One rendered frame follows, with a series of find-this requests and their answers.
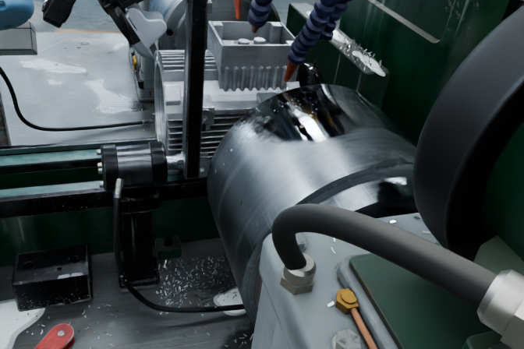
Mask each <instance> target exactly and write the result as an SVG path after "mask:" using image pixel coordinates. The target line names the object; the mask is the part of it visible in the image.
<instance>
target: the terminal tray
mask: <svg viewBox="0 0 524 349"><path fill-rule="evenodd" d="M214 23H220V24H219V25H218V24H214ZM274 23H278V24H279V25H274ZM294 40H295V37H294V36H293V35H292V34H291V32H290V31H289V30H288V29H287V28H286V27H285V26H284V24H283V23H282V22H266V24H265V25H264V26H262V27H260V28H259V29H258V31H257V32H256V33H253V32H252V28H251V25H250V23H249V22H239V21H208V29H207V50H209V51H211V53H212V54H213V55H214V60H215V61H216V65H217V66H218V85H219V89H223V90H224V91H225V92H227V91H228V89H232V91H233V92H235V91H236V89H240V90H241V91H244V90H245V88H248V90H249V91H252V90H253V88H256V89H257V90H258V91H260V88H264V89H265V90H268V89H269V87H271V88H272V90H276V89H277V87H279V88H280V90H283V85H284V84H285V83H286V82H285V81H284V78H285V73H286V70H287V67H288V63H289V59H288V53H289V51H290V50H291V44H292V43H290V42H289V41H294ZM226 41H231V44H227V43H225V42H226ZM298 70H299V65H298V67H297V69H296V70H295V72H294V73H293V75H292V77H291V79H290V80H289V82H296V77H297V72H298Z"/></svg>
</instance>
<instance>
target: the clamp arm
mask: <svg viewBox="0 0 524 349"><path fill-rule="evenodd" d="M212 5H213V3H212V2H211V0H186V25H185V57H184V88H183V120H182V152H181V153H178V154H176V155H177V156H178V157H179V156H183V158H182V157H179V158H178V162H179V163H183V161H184V167H183V165H179V166H178V170H182V171H183V173H184V176H185V178H199V176H200V147H201V132H205V131H206V122H205V121H204V117H203V116H202V115H203V98H204V68H205V52H206V36H207V14H208V13H212ZM181 168H183V169H181Z"/></svg>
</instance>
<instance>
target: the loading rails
mask: <svg viewBox="0 0 524 349"><path fill-rule="evenodd" d="M154 141H158V137H157V136H152V137H140V138H128V139H105V140H93V141H81V142H69V143H46V144H34V145H22V146H0V267H5V266H14V262H15V258H16V256H17V255H18V254H19V253H22V252H32V251H40V250H49V249H58V248H63V247H69V246H76V245H89V246H90V254H91V255H97V254H102V253H108V252H114V243H113V211H114V210H113V202H112V191H105V190H104V187H103V188H100V187H99V182H102V181H103V175H102V174H98V168H97V163H101V155H97V150H100V149H101V146H102V145H109V144H115V145H116V146H128V145H139V144H148V143H149V142H154ZM158 192H159V197H160V208H159V209H158V210H152V230H153V247H154V246H155V249H156V253H157V258H158V260H162V259H172V258H178V257H181V256H182V246H181V243H183V242H189V241H200V240H206V239H212V238H220V234H219V232H218V228H217V225H216V223H215V220H214V216H213V213H212V211H211V208H210V205H209V202H208V198H207V177H205V178H194V179H186V178H185V176H184V173H183V171H182V170H181V171H180V172H179V173H178V174H170V175H168V181H167V183H166V184H165V185H163V186H158Z"/></svg>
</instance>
